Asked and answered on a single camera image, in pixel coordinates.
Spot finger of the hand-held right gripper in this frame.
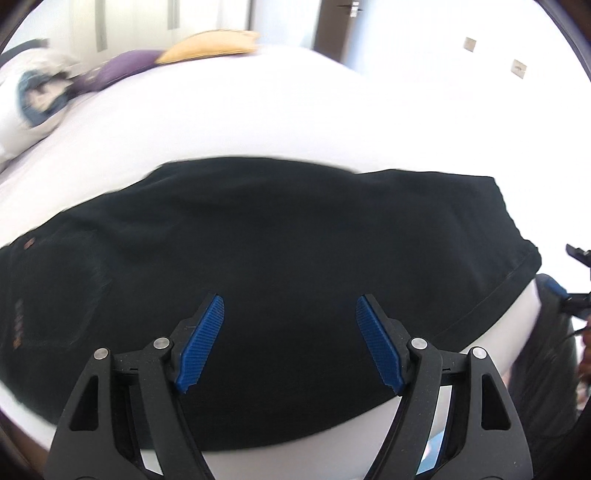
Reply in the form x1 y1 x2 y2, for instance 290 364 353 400
538 273 591 319
566 244 591 281

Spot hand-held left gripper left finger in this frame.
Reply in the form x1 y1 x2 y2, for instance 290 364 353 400
46 292 227 480

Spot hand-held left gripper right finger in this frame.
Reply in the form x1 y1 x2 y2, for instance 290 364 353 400
355 294 532 480

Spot black pants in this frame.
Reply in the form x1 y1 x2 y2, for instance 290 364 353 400
0 157 542 450

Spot dark cloth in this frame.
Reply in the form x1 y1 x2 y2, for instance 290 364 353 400
508 277 580 439

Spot white bed mattress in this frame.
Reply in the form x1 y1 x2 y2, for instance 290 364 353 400
0 46 546 480

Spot purple pillow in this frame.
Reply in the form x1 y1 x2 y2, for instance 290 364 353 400
71 50 162 93

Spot yellow pillow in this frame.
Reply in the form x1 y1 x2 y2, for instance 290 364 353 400
156 30 259 64

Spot brown door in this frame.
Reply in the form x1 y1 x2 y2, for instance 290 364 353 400
311 0 358 63

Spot cream wardrobe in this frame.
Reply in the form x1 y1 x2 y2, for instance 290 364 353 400
69 0 252 51

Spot grey headboard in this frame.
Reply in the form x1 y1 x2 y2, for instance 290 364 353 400
0 39 49 65

